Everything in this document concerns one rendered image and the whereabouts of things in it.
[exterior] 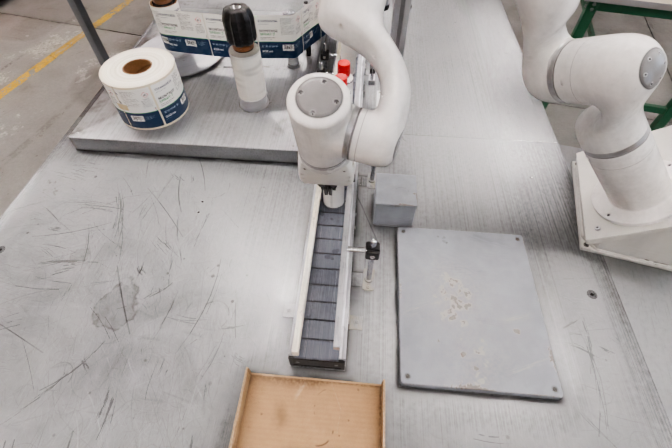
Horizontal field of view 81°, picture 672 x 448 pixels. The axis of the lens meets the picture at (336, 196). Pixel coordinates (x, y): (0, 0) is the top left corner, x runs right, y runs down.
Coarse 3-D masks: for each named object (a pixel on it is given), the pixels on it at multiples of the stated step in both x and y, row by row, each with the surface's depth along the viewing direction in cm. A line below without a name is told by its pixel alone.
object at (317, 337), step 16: (320, 208) 96; (320, 224) 93; (336, 224) 93; (320, 240) 90; (336, 240) 90; (320, 256) 87; (336, 256) 87; (320, 272) 85; (336, 272) 85; (320, 288) 82; (336, 288) 82; (320, 304) 80; (336, 304) 80; (304, 320) 78; (320, 320) 79; (304, 336) 76; (320, 336) 76; (304, 352) 74; (320, 352) 74; (336, 352) 74
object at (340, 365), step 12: (336, 48) 142; (360, 84) 128; (360, 96) 124; (312, 204) 97; (348, 240) 90; (348, 252) 88; (348, 264) 86; (300, 276) 84; (348, 276) 84; (300, 288) 83; (348, 288) 83; (348, 300) 81; (348, 312) 79; (300, 360) 74; (312, 360) 74
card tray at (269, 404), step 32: (256, 384) 75; (288, 384) 75; (320, 384) 75; (352, 384) 75; (384, 384) 71; (256, 416) 71; (288, 416) 71; (320, 416) 71; (352, 416) 71; (384, 416) 68
